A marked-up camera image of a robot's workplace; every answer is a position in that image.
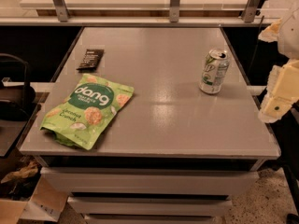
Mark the metal bracket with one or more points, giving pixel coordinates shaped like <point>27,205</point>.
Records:
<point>174,10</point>
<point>61,10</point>
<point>249,13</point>

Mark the crumpled brown paper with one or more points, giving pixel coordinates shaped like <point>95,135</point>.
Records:
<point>29,169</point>

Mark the green rice chip bag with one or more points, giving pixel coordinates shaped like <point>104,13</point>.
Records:
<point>85,113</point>

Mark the right metal bracket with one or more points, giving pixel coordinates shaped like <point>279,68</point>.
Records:
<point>249,13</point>

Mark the middle metal bracket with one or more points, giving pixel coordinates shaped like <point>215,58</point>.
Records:
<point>174,10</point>

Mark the white drawer cabinet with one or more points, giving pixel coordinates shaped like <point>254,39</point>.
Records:
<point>148,196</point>

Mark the left metal bracket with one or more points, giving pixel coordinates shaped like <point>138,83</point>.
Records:
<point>61,10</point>

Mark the cardboard box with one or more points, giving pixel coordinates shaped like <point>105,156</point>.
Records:
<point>45,204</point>

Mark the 7up soda can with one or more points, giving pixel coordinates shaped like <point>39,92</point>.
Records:
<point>214,71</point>

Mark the black snack bar wrapper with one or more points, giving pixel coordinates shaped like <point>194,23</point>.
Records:
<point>91,59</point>

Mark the white shelf rail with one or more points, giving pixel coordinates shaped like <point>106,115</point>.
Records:
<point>135,22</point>

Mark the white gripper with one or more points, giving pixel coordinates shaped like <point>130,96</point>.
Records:
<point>290,36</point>

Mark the black chair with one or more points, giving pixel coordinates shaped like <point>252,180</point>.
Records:
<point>17,105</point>

